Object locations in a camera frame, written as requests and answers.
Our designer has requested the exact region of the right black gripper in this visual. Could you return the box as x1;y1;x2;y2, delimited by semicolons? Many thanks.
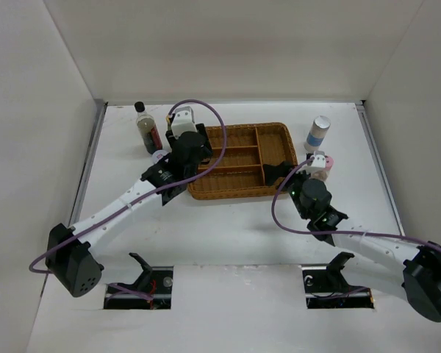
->
262;161;315;220

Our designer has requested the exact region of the dark sauce bottle black cap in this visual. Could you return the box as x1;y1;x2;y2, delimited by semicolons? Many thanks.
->
134;101;162;154

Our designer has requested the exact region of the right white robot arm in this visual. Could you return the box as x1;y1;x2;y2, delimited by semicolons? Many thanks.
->
262;154;441;322

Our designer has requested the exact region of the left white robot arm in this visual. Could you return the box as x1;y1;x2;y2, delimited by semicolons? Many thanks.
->
45;124;212;298

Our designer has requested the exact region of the brown wicker divided tray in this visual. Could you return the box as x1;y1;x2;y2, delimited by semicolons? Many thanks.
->
187;122;298;200

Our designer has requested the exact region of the pink cap spice jar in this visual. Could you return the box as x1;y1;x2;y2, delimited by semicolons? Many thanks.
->
311;155;334;182

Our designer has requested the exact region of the white blue cylindrical shaker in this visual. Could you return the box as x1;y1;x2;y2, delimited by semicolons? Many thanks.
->
304;115;331;153

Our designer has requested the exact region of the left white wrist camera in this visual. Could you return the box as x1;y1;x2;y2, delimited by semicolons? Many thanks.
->
169;106;197;138

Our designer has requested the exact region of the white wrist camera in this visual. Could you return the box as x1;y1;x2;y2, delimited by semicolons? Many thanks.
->
304;150;327;173
169;106;197;138

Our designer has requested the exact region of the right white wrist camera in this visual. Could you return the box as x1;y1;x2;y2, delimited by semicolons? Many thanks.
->
304;150;327;173

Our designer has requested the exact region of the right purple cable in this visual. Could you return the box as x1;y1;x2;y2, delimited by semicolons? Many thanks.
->
271;156;441;262

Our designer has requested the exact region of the left metal table rail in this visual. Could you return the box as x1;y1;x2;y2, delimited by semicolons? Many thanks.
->
68;99;108;226

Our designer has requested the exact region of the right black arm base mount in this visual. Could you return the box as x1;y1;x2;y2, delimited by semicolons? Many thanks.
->
302;252;374;310

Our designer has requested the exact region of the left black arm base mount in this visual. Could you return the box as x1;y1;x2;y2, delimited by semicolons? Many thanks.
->
103;252;174;310

